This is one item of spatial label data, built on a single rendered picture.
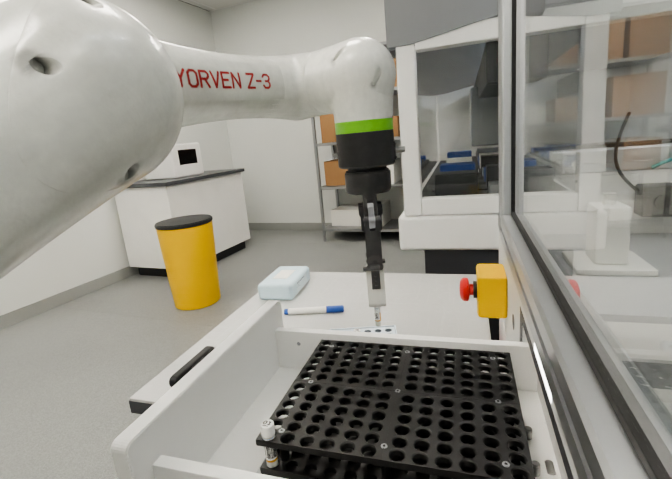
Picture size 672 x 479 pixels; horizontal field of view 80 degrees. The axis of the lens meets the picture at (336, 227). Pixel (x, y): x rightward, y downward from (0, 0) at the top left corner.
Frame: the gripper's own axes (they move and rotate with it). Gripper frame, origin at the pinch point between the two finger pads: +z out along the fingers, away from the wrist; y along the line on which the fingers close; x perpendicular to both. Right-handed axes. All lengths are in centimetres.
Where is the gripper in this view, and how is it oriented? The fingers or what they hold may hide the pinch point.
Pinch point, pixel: (375, 285)
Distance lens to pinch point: 71.0
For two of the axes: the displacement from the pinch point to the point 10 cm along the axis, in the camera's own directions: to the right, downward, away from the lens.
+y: 0.5, -2.3, 9.7
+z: 0.9, 9.7, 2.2
